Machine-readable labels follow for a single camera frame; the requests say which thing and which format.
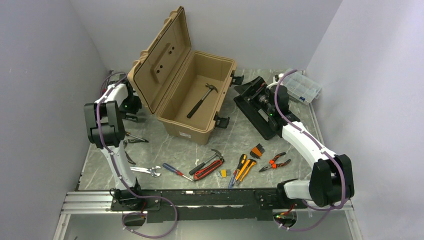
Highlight black tool tray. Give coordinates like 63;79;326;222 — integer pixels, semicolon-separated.
233;76;292;141

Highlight small claw hammer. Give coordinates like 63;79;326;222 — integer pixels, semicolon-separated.
189;149;222;176

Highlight black handled cutters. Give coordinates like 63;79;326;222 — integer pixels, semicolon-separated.
123;140;136;165

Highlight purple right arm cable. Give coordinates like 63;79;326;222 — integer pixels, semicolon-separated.
273;69;350;233

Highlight red black utility knife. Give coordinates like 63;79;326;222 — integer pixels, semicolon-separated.
193;158;225;182

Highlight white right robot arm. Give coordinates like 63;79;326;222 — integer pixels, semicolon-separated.
233;76;355;208

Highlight large black-handled hammer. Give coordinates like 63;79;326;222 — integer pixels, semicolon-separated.
186;83;218;119

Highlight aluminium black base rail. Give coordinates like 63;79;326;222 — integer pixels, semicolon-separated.
52;187;364;240

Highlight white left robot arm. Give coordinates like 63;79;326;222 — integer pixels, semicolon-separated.
83;77;144;210

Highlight blue red screwdriver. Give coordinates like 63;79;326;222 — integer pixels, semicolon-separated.
162;163;194;182

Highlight tan plastic toolbox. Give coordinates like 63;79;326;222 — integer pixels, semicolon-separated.
127;6;244;145

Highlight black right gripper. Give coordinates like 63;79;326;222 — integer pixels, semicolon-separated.
234;76;275;116

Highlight clear compartment organizer box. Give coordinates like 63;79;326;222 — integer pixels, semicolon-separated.
282;68;322;105

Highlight silver combination wrench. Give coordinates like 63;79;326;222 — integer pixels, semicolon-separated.
130;165;161;178

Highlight orange black utility knife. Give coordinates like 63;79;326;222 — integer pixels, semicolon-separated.
235;159;257;185

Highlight yellow handled screwdriver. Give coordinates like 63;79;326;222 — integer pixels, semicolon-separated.
125;132;149;144

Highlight orange handled pliers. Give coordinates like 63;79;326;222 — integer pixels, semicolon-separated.
258;152;292;173

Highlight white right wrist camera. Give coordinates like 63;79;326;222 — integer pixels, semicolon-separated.
271;73;284;86

